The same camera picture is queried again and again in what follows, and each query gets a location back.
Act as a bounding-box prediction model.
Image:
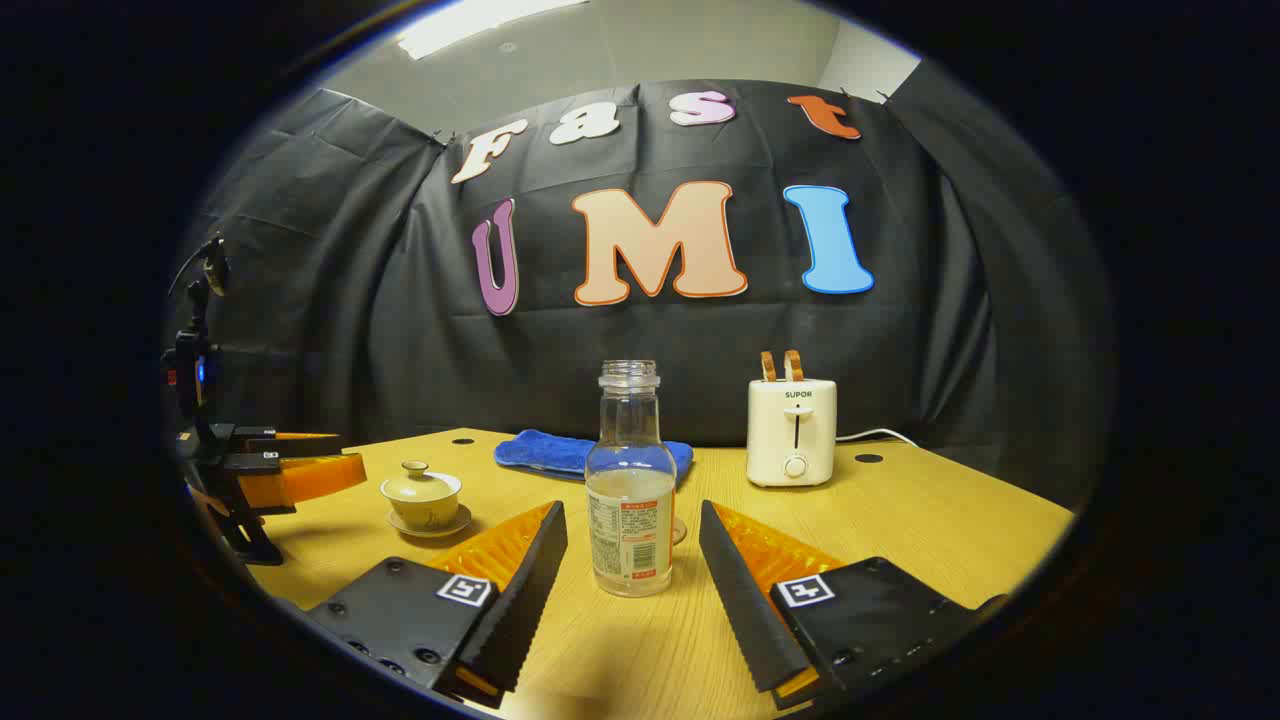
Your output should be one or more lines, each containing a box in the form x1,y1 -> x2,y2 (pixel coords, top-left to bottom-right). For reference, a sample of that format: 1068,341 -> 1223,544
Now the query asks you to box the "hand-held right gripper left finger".
305,500 -> 569,709

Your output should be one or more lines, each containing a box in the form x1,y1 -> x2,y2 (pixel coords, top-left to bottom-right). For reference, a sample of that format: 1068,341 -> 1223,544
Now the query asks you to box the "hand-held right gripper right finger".
698,500 -> 1011,713

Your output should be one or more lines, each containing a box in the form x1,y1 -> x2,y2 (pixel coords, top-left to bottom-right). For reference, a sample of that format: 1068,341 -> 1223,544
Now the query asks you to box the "clear water bottle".
585,360 -> 678,598

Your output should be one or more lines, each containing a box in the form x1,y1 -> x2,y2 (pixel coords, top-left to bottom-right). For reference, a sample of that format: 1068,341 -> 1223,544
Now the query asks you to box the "yellow saucer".
388,505 -> 473,539

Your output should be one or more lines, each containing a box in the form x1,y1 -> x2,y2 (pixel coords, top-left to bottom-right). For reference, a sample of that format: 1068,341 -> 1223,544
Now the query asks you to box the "black backdrop cloth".
165,60 -> 1111,511

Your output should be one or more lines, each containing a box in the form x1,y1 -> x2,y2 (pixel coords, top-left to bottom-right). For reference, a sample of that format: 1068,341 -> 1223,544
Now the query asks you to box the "blue towel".
494,429 -> 694,483

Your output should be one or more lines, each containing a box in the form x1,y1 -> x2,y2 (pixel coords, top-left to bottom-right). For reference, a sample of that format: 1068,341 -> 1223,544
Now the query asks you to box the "white toaster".
746,378 -> 838,488

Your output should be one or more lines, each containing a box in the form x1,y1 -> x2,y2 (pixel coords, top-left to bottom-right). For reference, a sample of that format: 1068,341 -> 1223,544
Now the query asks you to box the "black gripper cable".
168,235 -> 226,301

